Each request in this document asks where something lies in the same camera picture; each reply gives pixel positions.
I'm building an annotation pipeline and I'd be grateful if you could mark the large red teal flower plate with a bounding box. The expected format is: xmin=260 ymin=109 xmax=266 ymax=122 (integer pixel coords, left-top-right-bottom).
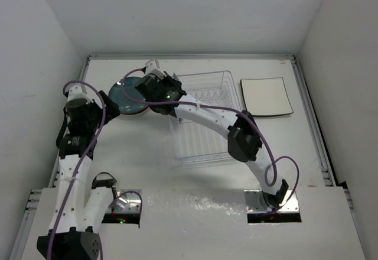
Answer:
xmin=120 ymin=108 xmax=150 ymax=117

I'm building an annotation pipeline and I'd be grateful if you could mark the dark teal glazed plate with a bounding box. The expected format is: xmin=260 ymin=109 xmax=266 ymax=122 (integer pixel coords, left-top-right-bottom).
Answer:
xmin=107 ymin=76 xmax=148 ymax=113

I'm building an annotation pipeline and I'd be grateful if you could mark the square beige plate black rim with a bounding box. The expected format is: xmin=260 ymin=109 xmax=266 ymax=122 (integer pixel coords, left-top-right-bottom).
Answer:
xmin=240 ymin=77 xmax=294 ymax=118

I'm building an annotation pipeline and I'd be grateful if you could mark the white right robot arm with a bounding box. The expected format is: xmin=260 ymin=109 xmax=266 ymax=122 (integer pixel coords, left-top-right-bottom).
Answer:
xmin=135 ymin=74 xmax=289 ymax=210

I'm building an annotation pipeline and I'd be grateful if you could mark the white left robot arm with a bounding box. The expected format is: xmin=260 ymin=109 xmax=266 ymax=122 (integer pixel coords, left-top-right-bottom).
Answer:
xmin=37 ymin=86 xmax=120 ymax=259

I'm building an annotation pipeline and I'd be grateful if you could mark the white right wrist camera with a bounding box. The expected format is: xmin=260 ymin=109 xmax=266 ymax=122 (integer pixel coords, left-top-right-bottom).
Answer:
xmin=144 ymin=59 xmax=165 ymax=78

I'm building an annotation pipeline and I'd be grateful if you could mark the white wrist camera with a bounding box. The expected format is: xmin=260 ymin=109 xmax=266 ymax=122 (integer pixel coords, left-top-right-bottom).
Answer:
xmin=65 ymin=84 xmax=90 ymax=102
xmin=144 ymin=59 xmax=165 ymax=78

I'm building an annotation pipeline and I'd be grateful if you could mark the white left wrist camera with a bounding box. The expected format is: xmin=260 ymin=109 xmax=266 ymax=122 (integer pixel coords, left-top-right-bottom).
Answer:
xmin=65 ymin=84 xmax=90 ymax=102

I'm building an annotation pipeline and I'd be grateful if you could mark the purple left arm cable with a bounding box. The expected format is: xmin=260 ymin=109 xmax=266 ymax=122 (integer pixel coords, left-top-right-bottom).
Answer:
xmin=45 ymin=81 xmax=145 ymax=260

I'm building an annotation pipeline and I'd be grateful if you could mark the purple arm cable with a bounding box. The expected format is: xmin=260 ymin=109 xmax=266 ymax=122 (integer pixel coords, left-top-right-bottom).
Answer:
xmin=119 ymin=68 xmax=301 ymax=213
xmin=45 ymin=81 xmax=145 ymax=260

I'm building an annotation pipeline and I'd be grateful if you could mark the white wire dish rack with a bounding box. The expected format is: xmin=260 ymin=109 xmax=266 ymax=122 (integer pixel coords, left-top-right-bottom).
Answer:
xmin=170 ymin=70 xmax=242 ymax=166

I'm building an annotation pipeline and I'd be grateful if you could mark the aluminium table edge rail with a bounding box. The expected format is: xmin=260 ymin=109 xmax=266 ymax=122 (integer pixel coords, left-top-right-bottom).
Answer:
xmin=8 ymin=53 xmax=337 ymax=260

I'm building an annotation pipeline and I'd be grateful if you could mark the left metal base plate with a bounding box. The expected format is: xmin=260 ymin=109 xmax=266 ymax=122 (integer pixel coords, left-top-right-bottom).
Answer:
xmin=109 ymin=189 xmax=143 ymax=214

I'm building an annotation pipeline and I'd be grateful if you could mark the metal base plate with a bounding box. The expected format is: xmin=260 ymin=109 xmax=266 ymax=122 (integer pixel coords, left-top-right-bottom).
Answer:
xmin=244 ymin=189 xmax=300 ymax=214
xmin=109 ymin=189 xmax=143 ymax=214

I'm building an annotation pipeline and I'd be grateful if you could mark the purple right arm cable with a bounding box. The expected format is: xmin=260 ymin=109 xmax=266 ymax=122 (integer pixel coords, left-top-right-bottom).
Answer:
xmin=119 ymin=68 xmax=301 ymax=213

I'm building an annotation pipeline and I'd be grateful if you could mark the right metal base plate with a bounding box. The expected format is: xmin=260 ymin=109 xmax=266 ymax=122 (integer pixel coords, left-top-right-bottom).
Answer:
xmin=244 ymin=189 xmax=300 ymax=214

